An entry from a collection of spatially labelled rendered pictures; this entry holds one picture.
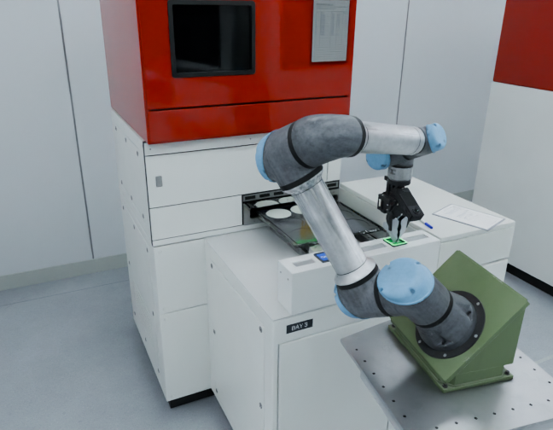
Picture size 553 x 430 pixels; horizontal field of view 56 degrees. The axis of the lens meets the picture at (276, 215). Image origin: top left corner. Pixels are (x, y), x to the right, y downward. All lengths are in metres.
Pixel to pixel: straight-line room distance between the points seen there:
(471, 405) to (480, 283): 0.30
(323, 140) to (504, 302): 0.59
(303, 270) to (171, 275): 0.72
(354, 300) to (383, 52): 2.98
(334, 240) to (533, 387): 0.60
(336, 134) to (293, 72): 0.85
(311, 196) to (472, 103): 3.67
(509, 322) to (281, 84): 1.13
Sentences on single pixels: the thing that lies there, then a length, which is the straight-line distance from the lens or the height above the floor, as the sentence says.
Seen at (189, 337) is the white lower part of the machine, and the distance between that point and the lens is 2.24.
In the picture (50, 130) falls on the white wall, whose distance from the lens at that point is 3.33.
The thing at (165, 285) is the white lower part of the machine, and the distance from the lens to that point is 2.08.
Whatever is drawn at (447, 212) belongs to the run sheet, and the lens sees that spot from 1.99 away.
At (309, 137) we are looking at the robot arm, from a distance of 1.12.
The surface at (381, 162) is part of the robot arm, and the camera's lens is 1.48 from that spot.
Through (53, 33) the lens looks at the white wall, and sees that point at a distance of 3.26.
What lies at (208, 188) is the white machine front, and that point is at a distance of 1.97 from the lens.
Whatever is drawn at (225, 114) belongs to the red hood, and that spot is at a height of 1.31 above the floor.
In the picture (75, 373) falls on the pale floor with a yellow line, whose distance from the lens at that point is 2.79.
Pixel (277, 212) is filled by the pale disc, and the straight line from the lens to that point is 2.05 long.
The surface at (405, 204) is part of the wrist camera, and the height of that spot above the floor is 1.12.
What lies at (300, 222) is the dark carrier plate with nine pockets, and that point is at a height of 0.90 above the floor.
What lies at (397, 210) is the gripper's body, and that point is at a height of 1.08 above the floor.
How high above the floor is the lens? 1.67
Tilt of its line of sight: 22 degrees down
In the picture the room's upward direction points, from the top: 1 degrees clockwise
